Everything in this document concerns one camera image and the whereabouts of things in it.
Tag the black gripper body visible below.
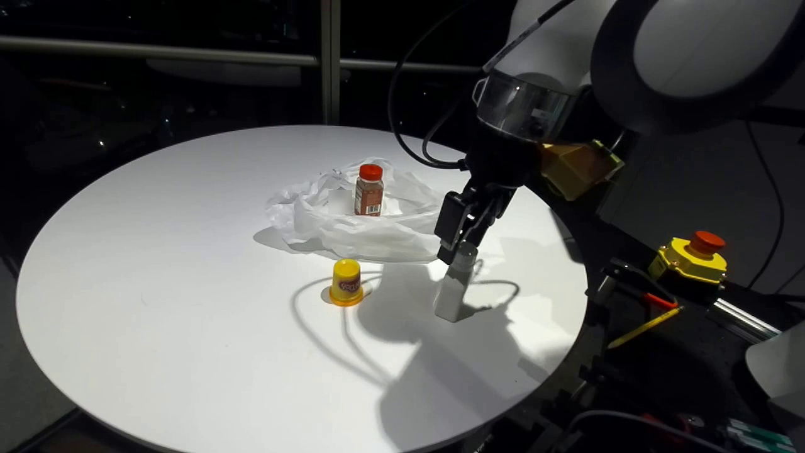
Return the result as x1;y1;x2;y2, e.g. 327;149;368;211
454;123;546;208

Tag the red-capped spice jar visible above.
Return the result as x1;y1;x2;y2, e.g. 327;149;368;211
353;160;386;219

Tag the small yellow container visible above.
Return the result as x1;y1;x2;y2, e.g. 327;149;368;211
319;257;368;309

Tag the white plastic bag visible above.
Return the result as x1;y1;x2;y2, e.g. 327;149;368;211
264;163;448;265

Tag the yellow pencil-like rod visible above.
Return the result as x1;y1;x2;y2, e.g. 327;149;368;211
605;303;687;352

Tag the yellow emergency stop button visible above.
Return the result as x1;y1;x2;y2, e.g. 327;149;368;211
646;230;732;291

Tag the aluminium extrusion bar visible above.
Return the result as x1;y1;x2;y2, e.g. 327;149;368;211
703;294;785;344

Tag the white rounded object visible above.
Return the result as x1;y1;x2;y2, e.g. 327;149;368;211
742;320;805;421

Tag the horizontal metal railing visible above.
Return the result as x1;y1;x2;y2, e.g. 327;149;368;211
0;33;485;75

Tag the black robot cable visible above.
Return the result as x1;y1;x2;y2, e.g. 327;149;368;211
385;0;488;170

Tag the red clamp handle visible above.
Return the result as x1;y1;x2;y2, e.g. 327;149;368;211
641;290;682;318

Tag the thin vertical metal post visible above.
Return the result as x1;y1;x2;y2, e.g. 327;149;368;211
316;0;344;128

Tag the thin black hanging cable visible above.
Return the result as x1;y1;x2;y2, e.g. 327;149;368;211
739;120;790;291

